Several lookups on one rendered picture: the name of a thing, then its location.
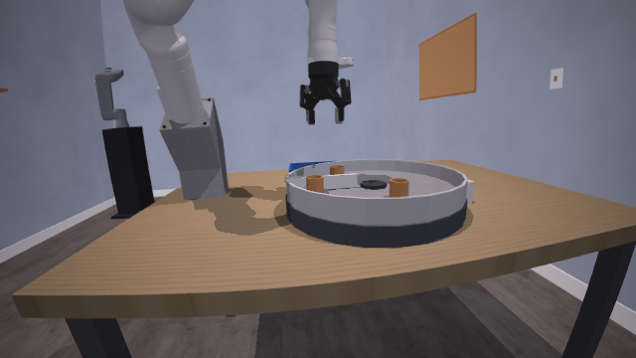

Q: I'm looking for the blue crate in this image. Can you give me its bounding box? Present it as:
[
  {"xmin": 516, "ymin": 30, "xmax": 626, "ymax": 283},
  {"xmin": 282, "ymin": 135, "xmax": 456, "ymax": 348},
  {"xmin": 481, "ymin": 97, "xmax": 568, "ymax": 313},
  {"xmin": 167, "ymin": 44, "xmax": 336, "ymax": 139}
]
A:
[{"xmin": 289, "ymin": 161, "xmax": 334, "ymax": 172}]

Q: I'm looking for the bronze bushing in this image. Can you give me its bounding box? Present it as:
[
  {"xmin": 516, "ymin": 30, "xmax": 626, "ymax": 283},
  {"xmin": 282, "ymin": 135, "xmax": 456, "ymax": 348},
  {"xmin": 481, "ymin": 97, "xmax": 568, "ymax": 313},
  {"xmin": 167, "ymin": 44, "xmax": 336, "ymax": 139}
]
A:
[
  {"xmin": 306, "ymin": 175, "xmax": 324, "ymax": 193},
  {"xmin": 390, "ymin": 178, "xmax": 409, "ymax": 198},
  {"xmin": 330, "ymin": 165, "xmax": 345, "ymax": 175}
]

